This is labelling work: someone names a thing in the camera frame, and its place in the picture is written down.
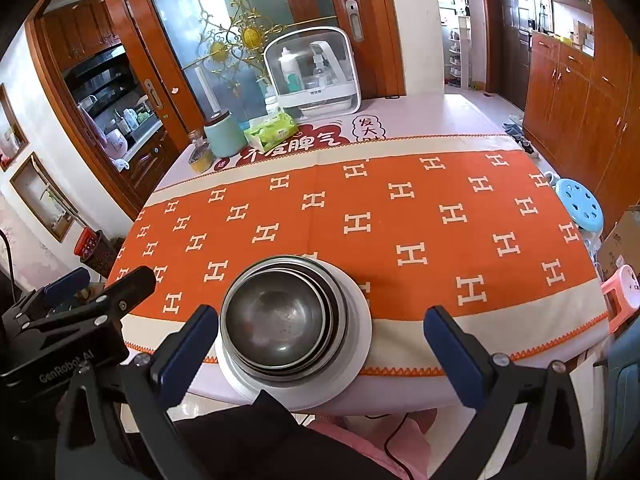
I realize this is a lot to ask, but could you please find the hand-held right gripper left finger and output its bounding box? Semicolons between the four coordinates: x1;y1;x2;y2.
55;304;220;480

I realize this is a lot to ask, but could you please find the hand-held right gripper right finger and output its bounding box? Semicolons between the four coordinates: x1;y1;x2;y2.
422;304;588;480

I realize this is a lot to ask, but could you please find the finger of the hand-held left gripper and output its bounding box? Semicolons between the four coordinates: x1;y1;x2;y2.
20;266;157;333
15;266;92;321

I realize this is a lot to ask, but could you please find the white blue-patterned plate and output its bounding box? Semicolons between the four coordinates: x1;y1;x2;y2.
215;255;373;410

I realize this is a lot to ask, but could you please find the plain steel bowl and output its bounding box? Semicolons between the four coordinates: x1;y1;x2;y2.
220;256;349;378

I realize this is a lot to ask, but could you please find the red-lidded bin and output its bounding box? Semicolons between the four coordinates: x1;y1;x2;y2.
73;227;118;278

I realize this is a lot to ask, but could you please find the pink clothing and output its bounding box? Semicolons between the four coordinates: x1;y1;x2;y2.
305;407;433;480

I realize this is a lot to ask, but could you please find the person's dark clothing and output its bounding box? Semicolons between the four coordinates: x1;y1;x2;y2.
170;390;401;480

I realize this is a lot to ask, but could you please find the wooden kitchen cabinet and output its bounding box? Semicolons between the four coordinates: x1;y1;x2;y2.
117;125;183;196

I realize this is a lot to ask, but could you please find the yellow food container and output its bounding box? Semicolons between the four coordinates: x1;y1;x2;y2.
189;147;213;175

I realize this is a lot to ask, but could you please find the orange patterned blanket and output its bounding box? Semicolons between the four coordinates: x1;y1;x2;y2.
105;132;611;378

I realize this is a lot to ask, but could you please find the pink ceramic jar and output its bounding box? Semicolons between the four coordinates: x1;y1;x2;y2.
102;128;128;157

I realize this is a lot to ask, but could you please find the teal ceramic jar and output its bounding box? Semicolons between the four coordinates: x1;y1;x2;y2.
202;110;247;158

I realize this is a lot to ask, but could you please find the pink plastic stool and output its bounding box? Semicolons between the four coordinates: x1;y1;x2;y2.
600;265;640;333

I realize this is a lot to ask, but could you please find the blue plastic stool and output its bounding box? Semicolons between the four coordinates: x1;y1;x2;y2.
554;178;605;233

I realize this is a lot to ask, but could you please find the cardboard box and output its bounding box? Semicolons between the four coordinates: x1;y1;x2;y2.
597;205;640;278

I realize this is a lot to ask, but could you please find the green tissue pack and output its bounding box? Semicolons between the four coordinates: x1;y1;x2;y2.
243;112;299;152

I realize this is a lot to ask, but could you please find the white paper roll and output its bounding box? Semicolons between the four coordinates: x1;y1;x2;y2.
197;67;223;118

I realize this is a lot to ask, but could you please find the wooden glass sliding door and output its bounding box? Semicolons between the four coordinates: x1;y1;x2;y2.
95;0;407;161

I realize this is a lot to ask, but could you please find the gold door ornament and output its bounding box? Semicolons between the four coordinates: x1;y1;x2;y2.
197;0;288;81

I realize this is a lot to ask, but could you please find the white countertop sterilizer cabinet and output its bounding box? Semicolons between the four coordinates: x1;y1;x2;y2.
263;26;363;121

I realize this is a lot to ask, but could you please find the white shoe rack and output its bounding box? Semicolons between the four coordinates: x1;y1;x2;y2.
447;15;473;91

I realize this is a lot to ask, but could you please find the black braided cable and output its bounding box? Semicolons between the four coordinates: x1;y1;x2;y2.
0;230;16;281

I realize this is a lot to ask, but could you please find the wooden framed wall niche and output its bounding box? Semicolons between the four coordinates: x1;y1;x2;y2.
0;82;31;171
10;152;76;243

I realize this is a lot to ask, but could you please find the thin black cable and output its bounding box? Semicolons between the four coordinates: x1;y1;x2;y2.
382;412;426;480

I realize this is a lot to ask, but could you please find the wooden wall cabinet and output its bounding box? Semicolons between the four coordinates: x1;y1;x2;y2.
522;0;640;241

